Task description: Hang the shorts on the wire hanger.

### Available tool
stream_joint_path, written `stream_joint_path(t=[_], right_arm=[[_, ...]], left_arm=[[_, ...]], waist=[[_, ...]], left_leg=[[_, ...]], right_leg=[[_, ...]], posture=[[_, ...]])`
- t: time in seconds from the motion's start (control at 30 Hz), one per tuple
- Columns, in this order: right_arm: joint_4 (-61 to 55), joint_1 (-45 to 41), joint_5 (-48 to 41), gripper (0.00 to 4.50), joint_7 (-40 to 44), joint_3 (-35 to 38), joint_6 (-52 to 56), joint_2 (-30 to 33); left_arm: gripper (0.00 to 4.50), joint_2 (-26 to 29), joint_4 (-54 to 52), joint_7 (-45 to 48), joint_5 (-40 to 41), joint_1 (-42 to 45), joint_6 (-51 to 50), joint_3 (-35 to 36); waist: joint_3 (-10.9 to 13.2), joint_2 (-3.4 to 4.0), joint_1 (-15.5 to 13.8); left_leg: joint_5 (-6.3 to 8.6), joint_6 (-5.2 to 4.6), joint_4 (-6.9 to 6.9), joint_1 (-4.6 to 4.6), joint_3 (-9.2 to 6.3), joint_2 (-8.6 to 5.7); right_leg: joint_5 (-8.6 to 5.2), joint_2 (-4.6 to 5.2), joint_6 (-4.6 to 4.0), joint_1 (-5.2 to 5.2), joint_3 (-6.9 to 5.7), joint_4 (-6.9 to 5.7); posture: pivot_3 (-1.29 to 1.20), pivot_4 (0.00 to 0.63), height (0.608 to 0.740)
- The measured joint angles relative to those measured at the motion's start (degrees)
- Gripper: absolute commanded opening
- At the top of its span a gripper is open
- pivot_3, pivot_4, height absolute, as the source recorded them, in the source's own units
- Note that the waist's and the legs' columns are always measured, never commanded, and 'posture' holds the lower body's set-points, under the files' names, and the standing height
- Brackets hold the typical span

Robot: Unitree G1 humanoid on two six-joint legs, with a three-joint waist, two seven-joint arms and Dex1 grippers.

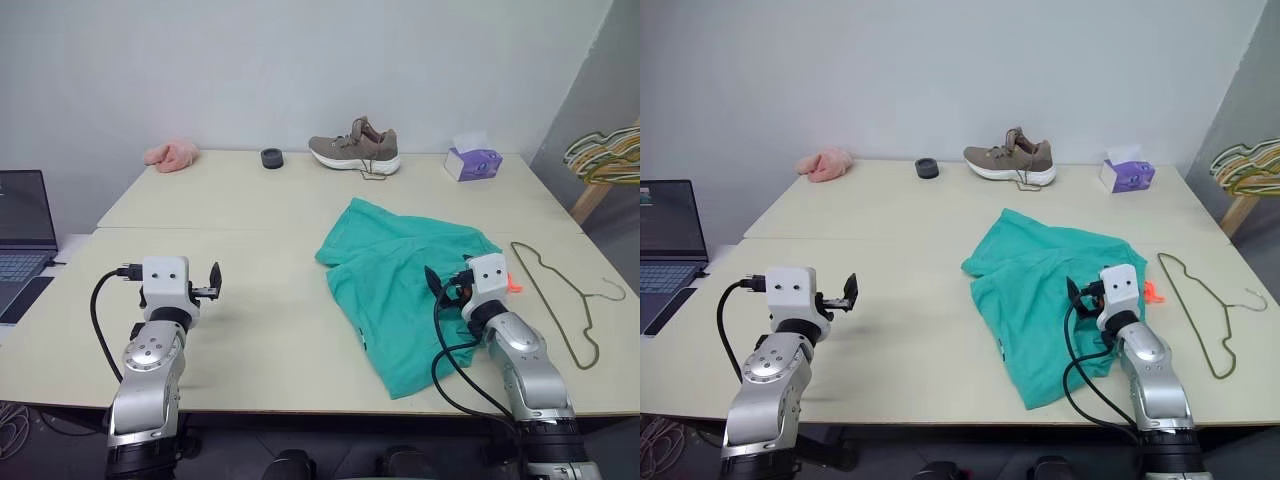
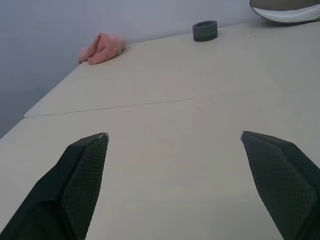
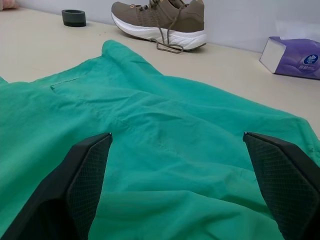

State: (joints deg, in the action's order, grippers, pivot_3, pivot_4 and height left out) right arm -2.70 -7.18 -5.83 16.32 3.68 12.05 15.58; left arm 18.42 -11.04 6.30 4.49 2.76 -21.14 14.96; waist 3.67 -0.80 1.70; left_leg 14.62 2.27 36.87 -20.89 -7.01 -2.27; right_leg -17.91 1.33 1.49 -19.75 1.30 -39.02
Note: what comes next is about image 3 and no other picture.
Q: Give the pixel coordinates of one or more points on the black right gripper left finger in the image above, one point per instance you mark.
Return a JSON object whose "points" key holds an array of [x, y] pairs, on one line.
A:
{"points": [[82, 175]]}

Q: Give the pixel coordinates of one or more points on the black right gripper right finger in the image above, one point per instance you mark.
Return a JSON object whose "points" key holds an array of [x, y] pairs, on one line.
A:
{"points": [[282, 180]]}

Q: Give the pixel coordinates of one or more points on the green garment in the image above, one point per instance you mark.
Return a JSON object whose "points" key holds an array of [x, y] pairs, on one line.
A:
{"points": [[160, 112]]}

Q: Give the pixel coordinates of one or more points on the purple tissue box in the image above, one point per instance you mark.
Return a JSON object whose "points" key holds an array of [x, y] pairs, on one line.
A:
{"points": [[295, 60]]}

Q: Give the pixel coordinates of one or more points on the black round tape roll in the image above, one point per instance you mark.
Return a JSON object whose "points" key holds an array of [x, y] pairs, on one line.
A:
{"points": [[74, 18]]}

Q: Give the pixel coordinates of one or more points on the brown sneaker white sole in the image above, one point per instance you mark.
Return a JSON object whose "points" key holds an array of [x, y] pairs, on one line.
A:
{"points": [[150, 15]]}

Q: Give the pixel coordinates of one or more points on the pink towel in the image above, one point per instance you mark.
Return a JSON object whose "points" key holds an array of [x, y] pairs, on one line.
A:
{"points": [[6, 2]]}

